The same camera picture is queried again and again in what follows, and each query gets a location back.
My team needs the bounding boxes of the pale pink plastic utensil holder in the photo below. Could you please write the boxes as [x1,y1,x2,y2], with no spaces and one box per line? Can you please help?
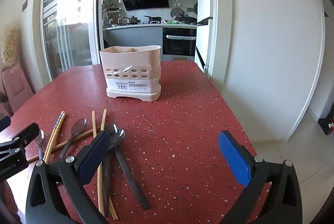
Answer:
[99,45,162,102]

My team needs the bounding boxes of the bag of pale balls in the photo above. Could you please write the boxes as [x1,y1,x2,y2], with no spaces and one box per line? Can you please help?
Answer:
[1,29,21,68]

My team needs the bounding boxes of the orange patterned chopstick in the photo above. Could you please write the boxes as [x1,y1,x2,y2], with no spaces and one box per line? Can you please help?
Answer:
[45,113,66,163]

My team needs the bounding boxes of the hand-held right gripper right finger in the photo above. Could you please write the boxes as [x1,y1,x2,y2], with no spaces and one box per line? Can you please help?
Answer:
[218,131,303,224]

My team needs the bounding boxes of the dark translucent plastic spoon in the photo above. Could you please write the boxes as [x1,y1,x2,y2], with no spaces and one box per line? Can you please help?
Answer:
[101,129,126,217]
[56,118,89,163]
[104,123,151,210]
[35,129,45,162]

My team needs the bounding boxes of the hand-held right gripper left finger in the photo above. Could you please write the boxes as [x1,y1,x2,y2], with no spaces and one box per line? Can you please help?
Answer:
[25,130,111,224]

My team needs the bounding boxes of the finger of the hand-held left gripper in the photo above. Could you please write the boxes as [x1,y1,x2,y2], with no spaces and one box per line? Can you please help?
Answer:
[0,116,11,132]
[0,123,40,162]

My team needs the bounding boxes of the spice rack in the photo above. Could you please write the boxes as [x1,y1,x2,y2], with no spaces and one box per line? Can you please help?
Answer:
[103,3,123,27]

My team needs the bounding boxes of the stack of pink plastic stools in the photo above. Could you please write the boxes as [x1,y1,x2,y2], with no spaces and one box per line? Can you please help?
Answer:
[1,62,34,112]

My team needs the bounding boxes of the sliding glass door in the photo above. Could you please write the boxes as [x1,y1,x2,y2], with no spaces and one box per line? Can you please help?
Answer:
[39,0,103,81]

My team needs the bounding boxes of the blue patterned chopstick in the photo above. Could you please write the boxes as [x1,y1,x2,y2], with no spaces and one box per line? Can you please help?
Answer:
[42,111,64,162]

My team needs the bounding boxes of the black built-in oven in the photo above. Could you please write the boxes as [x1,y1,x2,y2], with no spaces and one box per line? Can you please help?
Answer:
[162,27,197,57]

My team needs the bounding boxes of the grey kitchen counter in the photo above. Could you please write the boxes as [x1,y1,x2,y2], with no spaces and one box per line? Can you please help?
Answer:
[102,23,197,64]

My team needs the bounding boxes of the red and black floor device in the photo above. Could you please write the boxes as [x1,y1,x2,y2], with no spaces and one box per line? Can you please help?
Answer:
[318,117,334,136]

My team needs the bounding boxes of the black wok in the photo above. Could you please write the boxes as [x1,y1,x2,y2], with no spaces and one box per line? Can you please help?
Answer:
[174,15,197,25]

